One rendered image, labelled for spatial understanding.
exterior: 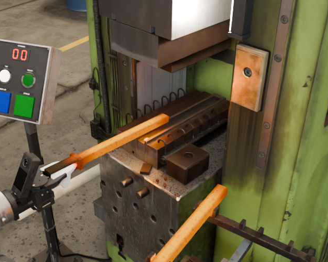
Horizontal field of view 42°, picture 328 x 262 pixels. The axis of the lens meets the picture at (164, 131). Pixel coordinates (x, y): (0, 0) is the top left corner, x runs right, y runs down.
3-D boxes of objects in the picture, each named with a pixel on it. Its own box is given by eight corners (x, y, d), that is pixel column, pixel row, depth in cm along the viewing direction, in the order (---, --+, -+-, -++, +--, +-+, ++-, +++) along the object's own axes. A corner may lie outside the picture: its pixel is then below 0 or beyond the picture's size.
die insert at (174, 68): (171, 73, 132) (172, 55, 129) (154, 66, 137) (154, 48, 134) (230, 47, 151) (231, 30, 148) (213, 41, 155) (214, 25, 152)
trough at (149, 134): (146, 145, 139) (146, 141, 138) (135, 139, 142) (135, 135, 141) (225, 101, 165) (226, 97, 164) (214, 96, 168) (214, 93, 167)
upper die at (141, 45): (158, 68, 121) (158, 36, 116) (111, 49, 132) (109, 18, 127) (244, 32, 147) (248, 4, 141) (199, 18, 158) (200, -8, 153)
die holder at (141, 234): (174, 295, 152) (178, 199, 128) (104, 238, 174) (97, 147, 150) (262, 215, 186) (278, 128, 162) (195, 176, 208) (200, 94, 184)
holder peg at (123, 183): (124, 190, 140) (124, 183, 139) (118, 186, 142) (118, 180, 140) (133, 184, 143) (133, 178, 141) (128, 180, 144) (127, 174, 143)
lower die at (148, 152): (157, 169, 140) (157, 147, 135) (116, 144, 152) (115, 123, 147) (234, 121, 166) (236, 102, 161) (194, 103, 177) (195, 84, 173)
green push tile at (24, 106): (30, 118, 154) (34, 97, 153) (13, 114, 156) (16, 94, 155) (33, 118, 156) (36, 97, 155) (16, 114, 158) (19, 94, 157)
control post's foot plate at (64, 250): (49, 286, 210) (46, 274, 205) (24, 261, 223) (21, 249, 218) (85, 261, 223) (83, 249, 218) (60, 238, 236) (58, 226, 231)
